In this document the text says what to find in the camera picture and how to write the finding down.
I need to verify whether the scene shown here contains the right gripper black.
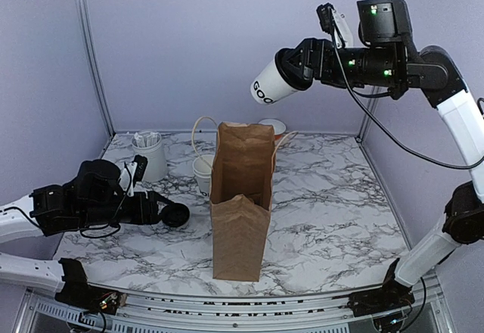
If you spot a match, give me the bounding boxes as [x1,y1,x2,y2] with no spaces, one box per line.
[284,36,405,88]

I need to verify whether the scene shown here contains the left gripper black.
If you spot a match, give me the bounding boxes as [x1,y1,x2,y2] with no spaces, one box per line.
[80,191,175,227]

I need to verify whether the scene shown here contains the white paper cup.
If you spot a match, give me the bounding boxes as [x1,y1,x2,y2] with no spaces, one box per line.
[250,59,299,105]

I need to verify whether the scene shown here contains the brown paper bag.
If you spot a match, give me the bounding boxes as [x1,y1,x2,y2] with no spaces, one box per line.
[208,122,286,282]

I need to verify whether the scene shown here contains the black plastic cup lid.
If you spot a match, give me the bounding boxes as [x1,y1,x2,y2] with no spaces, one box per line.
[275,49,313,91]

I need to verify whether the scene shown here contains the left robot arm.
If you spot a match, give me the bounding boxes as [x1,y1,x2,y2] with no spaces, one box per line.
[1,156,190,310]

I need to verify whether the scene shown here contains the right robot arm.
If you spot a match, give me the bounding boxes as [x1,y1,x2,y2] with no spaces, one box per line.
[275,0,483,316]

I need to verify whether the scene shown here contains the stack of white paper cups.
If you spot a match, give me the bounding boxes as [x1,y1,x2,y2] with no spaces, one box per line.
[192,154,215,197]

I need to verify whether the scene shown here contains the grey cylindrical canister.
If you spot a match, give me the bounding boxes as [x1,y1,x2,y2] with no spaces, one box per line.
[132,132,168,182]

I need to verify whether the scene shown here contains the white sugar packets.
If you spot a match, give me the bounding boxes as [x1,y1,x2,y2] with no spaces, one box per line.
[133,131,160,148]

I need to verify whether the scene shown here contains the orange white bowl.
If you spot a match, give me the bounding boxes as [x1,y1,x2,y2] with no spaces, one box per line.
[259,119,287,140]

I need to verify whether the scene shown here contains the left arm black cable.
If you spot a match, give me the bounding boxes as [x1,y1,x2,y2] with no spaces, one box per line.
[0,166,137,240]

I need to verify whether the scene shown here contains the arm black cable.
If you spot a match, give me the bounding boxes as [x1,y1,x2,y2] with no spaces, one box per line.
[0,166,137,240]
[328,5,484,170]

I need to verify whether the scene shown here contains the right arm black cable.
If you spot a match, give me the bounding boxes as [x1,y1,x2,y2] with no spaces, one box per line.
[328,5,484,170]

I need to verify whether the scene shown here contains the right aluminium frame post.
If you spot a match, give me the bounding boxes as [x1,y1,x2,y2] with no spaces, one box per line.
[355,0,409,145]

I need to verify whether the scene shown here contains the aluminium frame post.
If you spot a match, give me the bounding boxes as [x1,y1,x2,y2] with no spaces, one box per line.
[76,0,115,138]
[355,0,409,145]

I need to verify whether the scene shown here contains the left aluminium frame post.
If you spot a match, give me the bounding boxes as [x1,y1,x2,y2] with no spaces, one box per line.
[76,0,115,138]

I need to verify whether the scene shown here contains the front aluminium rail base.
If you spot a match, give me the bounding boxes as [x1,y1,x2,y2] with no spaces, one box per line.
[12,275,455,332]

